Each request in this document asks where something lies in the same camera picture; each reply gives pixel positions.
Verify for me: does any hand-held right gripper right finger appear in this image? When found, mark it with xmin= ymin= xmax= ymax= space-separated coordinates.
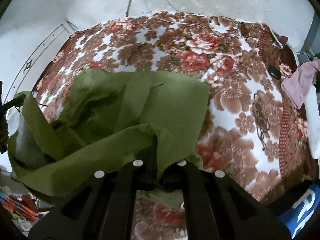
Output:
xmin=158 ymin=159 xmax=292 ymax=240

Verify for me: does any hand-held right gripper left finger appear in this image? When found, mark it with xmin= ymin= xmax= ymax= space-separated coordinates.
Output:
xmin=28 ymin=134 xmax=158 ymax=240

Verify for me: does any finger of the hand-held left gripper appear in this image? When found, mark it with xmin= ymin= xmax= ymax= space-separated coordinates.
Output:
xmin=0 ymin=95 xmax=27 ymax=113

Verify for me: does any green hooded jacket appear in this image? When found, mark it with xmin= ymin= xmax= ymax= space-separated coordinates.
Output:
xmin=7 ymin=69 xmax=210 ymax=205

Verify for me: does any white bed headboard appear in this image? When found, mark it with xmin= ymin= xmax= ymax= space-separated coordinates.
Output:
xmin=5 ymin=24 xmax=75 ymax=100

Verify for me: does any red orange striped clutter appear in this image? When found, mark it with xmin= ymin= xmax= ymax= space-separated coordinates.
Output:
xmin=0 ymin=185 xmax=39 ymax=230

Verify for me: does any floral blanket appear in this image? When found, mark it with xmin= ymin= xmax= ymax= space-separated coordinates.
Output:
xmin=31 ymin=11 xmax=320 ymax=240

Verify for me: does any blue printed cloth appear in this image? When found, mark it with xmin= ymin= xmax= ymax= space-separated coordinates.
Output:
xmin=277 ymin=184 xmax=320 ymax=239

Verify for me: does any black oval mouse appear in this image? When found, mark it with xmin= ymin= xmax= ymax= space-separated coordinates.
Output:
xmin=267 ymin=65 xmax=282 ymax=79

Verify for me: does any white cloth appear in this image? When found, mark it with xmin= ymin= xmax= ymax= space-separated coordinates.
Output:
xmin=304 ymin=85 xmax=320 ymax=159

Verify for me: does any pink cloth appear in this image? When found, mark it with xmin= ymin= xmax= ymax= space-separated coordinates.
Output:
xmin=281 ymin=60 xmax=320 ymax=109

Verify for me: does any black string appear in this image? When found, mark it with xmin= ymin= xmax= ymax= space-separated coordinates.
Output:
xmin=252 ymin=92 xmax=272 ymax=152

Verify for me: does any beige thin cord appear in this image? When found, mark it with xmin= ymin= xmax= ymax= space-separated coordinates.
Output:
xmin=152 ymin=14 xmax=240 ymax=38

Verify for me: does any grey metal rack frame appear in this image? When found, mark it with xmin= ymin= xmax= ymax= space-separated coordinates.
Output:
xmin=301 ymin=17 xmax=320 ymax=58

